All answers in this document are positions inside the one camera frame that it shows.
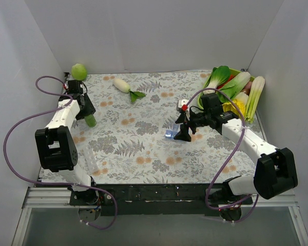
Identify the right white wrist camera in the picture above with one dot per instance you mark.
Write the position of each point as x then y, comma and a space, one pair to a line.
182, 105

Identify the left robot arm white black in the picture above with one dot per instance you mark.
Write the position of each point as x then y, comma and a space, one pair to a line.
56, 148

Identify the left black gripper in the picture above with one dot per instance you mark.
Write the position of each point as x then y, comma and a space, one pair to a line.
87, 109

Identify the black base bar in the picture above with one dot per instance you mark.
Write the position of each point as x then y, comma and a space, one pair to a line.
156, 199

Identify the pale celery stalk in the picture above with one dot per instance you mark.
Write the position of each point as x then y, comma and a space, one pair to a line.
254, 96

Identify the green pill bottle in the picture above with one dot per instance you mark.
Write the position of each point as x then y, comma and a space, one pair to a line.
90, 120

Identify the bok choy middle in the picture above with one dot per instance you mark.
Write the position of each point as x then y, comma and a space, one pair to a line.
232, 88

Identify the floral table mat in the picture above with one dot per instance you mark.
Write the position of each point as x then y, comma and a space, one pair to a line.
129, 141

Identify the blue pill organizer box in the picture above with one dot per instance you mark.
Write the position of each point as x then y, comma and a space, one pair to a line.
170, 134

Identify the green round cabbage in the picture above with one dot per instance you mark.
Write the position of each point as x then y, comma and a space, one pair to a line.
79, 72

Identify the bok choy left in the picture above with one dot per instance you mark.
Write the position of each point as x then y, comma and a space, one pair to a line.
218, 76

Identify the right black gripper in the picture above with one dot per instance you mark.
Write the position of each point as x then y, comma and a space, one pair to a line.
186, 123

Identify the yellow napa cabbage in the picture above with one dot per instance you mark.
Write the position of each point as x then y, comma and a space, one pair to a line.
240, 101

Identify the green vegetable tray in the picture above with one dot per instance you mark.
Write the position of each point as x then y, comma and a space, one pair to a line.
234, 88

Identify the white radish with leaves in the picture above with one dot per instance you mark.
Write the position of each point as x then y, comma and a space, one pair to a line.
124, 87

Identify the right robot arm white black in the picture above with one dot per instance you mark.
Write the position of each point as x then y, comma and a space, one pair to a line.
275, 171

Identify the bok choy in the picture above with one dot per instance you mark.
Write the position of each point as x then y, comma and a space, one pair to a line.
232, 88
218, 76

